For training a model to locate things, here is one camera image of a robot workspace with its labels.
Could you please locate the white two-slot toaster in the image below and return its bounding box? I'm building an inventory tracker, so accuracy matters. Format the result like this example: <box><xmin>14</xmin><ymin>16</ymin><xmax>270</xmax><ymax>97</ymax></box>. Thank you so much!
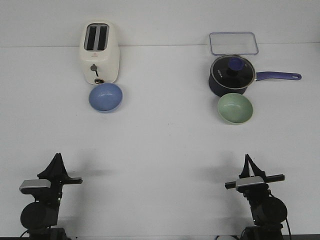
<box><xmin>79</xmin><ymin>20</ymin><xmax>120</xmax><ymax>85</ymax></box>

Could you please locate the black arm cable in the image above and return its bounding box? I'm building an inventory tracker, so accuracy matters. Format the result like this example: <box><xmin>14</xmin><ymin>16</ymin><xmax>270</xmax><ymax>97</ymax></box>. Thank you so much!
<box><xmin>268</xmin><ymin>189</ymin><xmax>293</xmax><ymax>240</ymax></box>

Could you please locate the dark blue saucepan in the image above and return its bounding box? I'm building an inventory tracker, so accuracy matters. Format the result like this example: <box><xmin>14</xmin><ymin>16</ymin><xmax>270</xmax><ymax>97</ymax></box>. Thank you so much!
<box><xmin>208</xmin><ymin>63</ymin><xmax>302</xmax><ymax>97</ymax></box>

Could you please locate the clear plastic container lid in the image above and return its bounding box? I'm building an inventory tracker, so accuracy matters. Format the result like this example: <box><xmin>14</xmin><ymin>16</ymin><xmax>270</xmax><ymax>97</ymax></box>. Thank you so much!
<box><xmin>209</xmin><ymin>32</ymin><xmax>259</xmax><ymax>56</ymax></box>

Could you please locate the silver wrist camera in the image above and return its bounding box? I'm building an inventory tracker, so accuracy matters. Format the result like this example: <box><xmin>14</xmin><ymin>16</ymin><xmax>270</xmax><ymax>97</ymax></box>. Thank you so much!
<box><xmin>19</xmin><ymin>179</ymin><xmax>52</xmax><ymax>195</ymax></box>
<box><xmin>235</xmin><ymin>176</ymin><xmax>265</xmax><ymax>193</ymax></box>

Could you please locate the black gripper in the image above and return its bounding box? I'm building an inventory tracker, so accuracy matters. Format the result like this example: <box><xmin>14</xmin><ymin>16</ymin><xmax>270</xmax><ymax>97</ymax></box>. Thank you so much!
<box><xmin>224</xmin><ymin>154</ymin><xmax>285</xmax><ymax>198</ymax></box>
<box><xmin>37</xmin><ymin>153</ymin><xmax>83</xmax><ymax>200</ymax></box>

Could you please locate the green bowl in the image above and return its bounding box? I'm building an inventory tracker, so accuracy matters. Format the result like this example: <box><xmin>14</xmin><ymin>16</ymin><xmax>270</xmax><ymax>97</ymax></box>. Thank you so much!
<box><xmin>217</xmin><ymin>93</ymin><xmax>254</xmax><ymax>125</ymax></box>

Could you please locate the glass pot lid blue knob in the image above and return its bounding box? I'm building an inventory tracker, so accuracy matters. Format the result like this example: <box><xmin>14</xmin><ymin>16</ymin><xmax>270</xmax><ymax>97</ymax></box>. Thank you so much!
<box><xmin>210</xmin><ymin>55</ymin><xmax>256</xmax><ymax>90</ymax></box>

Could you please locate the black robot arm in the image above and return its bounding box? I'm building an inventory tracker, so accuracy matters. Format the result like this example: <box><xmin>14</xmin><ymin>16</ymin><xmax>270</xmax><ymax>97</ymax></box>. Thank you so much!
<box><xmin>224</xmin><ymin>154</ymin><xmax>288</xmax><ymax>240</ymax></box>
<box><xmin>19</xmin><ymin>153</ymin><xmax>83</xmax><ymax>240</ymax></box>

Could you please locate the blue bowl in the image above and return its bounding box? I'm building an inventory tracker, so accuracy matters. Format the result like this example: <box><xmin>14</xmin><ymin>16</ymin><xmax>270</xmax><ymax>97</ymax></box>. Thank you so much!
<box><xmin>88</xmin><ymin>83</ymin><xmax>123</xmax><ymax>113</ymax></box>

